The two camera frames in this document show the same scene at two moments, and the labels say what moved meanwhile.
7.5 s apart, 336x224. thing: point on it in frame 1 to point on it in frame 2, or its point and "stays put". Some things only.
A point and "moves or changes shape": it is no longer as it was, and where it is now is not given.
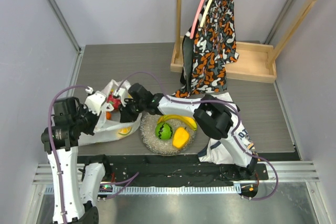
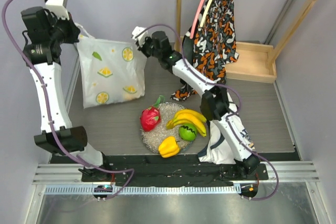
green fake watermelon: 163,130 to 188,131
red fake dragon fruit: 115,103 to 151,116
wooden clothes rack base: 257,61 stays put
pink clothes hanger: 201,6 stays put
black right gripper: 130,108 to 144,46
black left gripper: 95,118 to 73,30
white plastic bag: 107,130 to 109,71
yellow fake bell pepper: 180,137 to 168,147
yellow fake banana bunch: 187,120 moves or changes shape
